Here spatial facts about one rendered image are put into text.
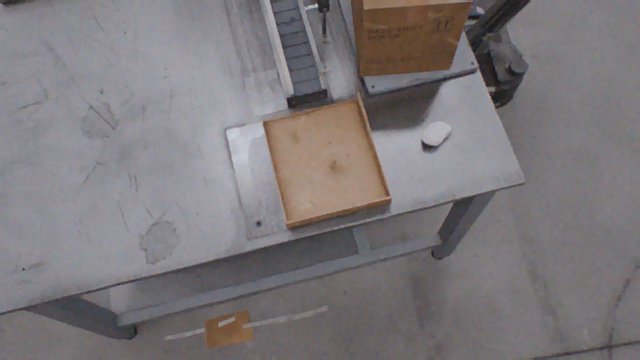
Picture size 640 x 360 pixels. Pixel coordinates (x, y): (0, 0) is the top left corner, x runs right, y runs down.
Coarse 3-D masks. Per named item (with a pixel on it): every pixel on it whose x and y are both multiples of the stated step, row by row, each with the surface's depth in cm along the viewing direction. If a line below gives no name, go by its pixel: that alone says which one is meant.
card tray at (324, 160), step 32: (288, 128) 144; (320, 128) 144; (352, 128) 144; (288, 160) 141; (320, 160) 141; (352, 160) 140; (288, 192) 138; (320, 192) 137; (352, 192) 137; (384, 192) 137; (288, 224) 132
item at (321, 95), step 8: (264, 8) 154; (264, 16) 153; (272, 40) 149; (272, 48) 149; (280, 64) 147; (280, 72) 146; (320, 80) 144; (288, 96) 143; (304, 96) 144; (312, 96) 145; (320, 96) 146; (288, 104) 145; (296, 104) 146
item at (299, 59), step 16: (272, 0) 154; (288, 0) 154; (288, 16) 152; (288, 32) 150; (304, 32) 150; (288, 48) 148; (304, 48) 148; (288, 64) 146; (304, 64) 146; (304, 80) 144
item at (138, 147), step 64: (64, 0) 163; (128, 0) 162; (192, 0) 161; (256, 0) 161; (0, 64) 155; (64, 64) 154; (128, 64) 154; (192, 64) 153; (256, 64) 152; (0, 128) 147; (64, 128) 146; (128, 128) 146; (192, 128) 145; (256, 128) 145; (384, 128) 144; (0, 192) 140; (64, 192) 140; (128, 192) 139; (192, 192) 139; (256, 192) 138; (448, 192) 137; (0, 256) 134; (64, 256) 133; (128, 256) 133; (192, 256) 132
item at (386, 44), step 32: (352, 0) 151; (384, 0) 123; (416, 0) 123; (448, 0) 123; (384, 32) 131; (416, 32) 132; (448, 32) 132; (384, 64) 143; (416, 64) 144; (448, 64) 145
